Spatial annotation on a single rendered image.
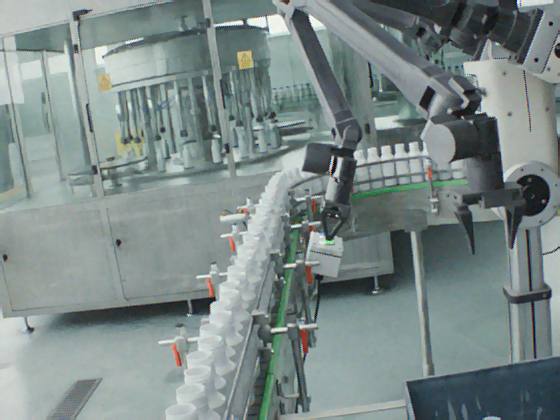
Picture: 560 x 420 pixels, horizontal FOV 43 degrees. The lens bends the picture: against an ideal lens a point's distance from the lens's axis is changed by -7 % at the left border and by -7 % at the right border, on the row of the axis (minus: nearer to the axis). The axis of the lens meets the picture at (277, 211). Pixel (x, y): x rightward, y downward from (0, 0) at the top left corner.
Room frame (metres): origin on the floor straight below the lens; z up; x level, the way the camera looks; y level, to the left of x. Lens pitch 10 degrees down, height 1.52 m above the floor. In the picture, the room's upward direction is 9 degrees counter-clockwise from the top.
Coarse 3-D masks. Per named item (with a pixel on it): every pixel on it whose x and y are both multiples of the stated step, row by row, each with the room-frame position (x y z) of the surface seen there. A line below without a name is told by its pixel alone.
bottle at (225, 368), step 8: (208, 336) 1.05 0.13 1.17; (216, 336) 1.05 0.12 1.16; (200, 344) 1.03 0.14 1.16; (208, 344) 1.02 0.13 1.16; (216, 344) 1.02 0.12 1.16; (216, 352) 1.02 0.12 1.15; (224, 352) 1.03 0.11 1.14; (216, 360) 1.02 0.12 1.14; (224, 360) 1.03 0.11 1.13; (216, 368) 1.01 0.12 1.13; (224, 368) 1.02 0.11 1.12; (232, 368) 1.02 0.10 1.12; (224, 376) 1.01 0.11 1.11; (232, 376) 1.02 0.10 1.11; (232, 384) 1.02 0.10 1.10; (240, 392) 1.03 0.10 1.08; (240, 400) 1.03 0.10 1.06; (232, 408) 1.01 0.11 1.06; (240, 408) 1.02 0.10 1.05; (240, 416) 1.02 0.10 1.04
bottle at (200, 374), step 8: (192, 368) 0.93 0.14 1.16; (200, 368) 0.93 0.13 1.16; (208, 368) 0.92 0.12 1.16; (192, 376) 0.90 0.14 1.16; (200, 376) 0.90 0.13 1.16; (208, 376) 0.91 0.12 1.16; (208, 384) 0.91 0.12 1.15; (208, 392) 0.90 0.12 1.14; (216, 392) 0.91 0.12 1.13; (216, 400) 0.90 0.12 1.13; (224, 400) 0.91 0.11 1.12; (216, 408) 0.89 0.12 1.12; (224, 408) 0.91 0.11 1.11
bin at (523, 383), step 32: (416, 384) 1.25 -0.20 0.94; (448, 384) 1.25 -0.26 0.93; (480, 384) 1.24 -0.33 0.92; (512, 384) 1.24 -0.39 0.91; (544, 384) 1.23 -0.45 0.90; (288, 416) 1.23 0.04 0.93; (320, 416) 1.21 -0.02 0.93; (416, 416) 1.25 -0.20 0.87; (448, 416) 1.25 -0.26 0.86; (480, 416) 1.24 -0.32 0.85; (512, 416) 1.24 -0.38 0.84; (544, 416) 1.23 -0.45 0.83
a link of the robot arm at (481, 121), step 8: (472, 120) 1.05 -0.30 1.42; (480, 120) 1.06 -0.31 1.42; (488, 120) 1.07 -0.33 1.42; (496, 120) 1.07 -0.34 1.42; (480, 128) 1.06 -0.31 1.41; (488, 128) 1.06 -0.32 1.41; (496, 128) 1.07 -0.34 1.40; (480, 136) 1.06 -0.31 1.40; (488, 136) 1.06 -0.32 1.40; (496, 136) 1.07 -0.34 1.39; (480, 144) 1.06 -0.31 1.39; (488, 144) 1.06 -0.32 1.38; (496, 144) 1.06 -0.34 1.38; (480, 152) 1.06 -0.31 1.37; (488, 152) 1.06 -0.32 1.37
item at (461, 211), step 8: (456, 208) 1.08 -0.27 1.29; (464, 208) 1.08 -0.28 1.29; (456, 216) 1.11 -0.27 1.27; (464, 216) 1.06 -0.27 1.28; (464, 224) 1.06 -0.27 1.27; (472, 224) 1.06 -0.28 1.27; (464, 232) 1.10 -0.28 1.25; (472, 232) 1.07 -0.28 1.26; (472, 240) 1.07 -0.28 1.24; (472, 248) 1.08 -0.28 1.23
